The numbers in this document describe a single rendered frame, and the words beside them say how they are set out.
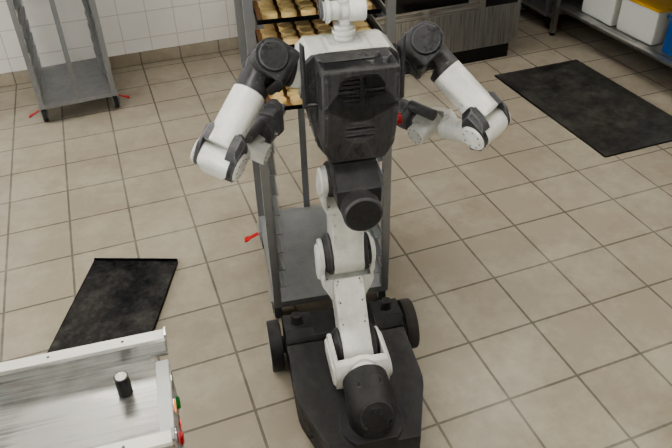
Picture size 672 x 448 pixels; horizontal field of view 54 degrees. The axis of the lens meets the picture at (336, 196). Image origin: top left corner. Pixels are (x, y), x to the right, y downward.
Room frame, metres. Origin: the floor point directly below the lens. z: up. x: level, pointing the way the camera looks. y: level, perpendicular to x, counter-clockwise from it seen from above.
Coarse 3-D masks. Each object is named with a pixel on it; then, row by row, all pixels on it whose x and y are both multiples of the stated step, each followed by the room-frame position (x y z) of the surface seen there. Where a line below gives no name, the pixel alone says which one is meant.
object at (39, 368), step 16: (128, 336) 1.10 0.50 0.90; (144, 336) 1.10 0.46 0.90; (160, 336) 1.10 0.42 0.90; (64, 352) 1.06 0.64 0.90; (80, 352) 1.06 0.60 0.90; (96, 352) 1.06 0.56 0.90; (112, 352) 1.07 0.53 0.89; (128, 352) 1.08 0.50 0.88; (144, 352) 1.08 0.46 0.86; (160, 352) 1.09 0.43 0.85; (0, 368) 1.02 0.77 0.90; (16, 368) 1.02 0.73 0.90; (32, 368) 1.02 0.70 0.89; (48, 368) 1.03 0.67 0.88; (64, 368) 1.04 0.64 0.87; (80, 368) 1.05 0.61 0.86; (96, 368) 1.06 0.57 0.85; (0, 384) 1.01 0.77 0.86; (16, 384) 1.01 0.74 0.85
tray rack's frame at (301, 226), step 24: (240, 0) 2.58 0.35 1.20; (240, 24) 2.58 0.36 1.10; (240, 48) 2.58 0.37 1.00; (264, 216) 2.57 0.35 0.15; (288, 216) 2.57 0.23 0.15; (312, 216) 2.56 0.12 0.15; (264, 240) 2.39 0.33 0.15; (288, 240) 2.39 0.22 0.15; (312, 240) 2.38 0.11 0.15; (288, 264) 2.22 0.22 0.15; (312, 264) 2.21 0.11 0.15; (288, 288) 2.06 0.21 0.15; (312, 288) 2.06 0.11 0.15
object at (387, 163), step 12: (384, 24) 2.09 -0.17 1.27; (384, 156) 2.06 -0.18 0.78; (384, 168) 2.06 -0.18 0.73; (384, 180) 2.06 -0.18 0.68; (384, 192) 2.06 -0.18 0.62; (384, 204) 2.06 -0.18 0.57; (384, 216) 2.06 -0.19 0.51; (384, 228) 2.06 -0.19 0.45; (384, 240) 2.06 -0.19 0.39; (384, 252) 2.06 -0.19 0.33; (384, 264) 2.06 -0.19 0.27; (384, 276) 2.06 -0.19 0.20; (384, 288) 2.06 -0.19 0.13
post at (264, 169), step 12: (252, 12) 1.98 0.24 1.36; (252, 24) 1.98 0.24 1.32; (252, 36) 1.98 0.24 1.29; (252, 48) 1.98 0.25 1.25; (264, 168) 1.98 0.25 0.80; (264, 180) 1.98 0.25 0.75; (264, 192) 1.98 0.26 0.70; (264, 204) 1.98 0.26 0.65; (276, 252) 1.98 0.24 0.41; (276, 264) 1.98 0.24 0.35; (276, 276) 1.98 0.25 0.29; (276, 288) 1.98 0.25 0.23; (276, 300) 1.98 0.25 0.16
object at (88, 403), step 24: (144, 360) 1.08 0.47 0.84; (48, 384) 1.02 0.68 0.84; (72, 384) 1.02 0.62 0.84; (96, 384) 1.01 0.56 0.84; (120, 384) 0.97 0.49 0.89; (144, 384) 1.01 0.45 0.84; (0, 408) 0.96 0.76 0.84; (24, 408) 0.95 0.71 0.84; (48, 408) 0.95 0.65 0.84; (72, 408) 0.95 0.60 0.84; (96, 408) 0.95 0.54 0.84; (120, 408) 0.95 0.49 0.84; (144, 408) 0.94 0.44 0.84; (0, 432) 0.89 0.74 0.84; (24, 432) 0.89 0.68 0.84; (48, 432) 0.89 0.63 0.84; (72, 432) 0.89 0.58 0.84; (96, 432) 0.89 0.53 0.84; (120, 432) 0.88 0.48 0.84; (144, 432) 0.88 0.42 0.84
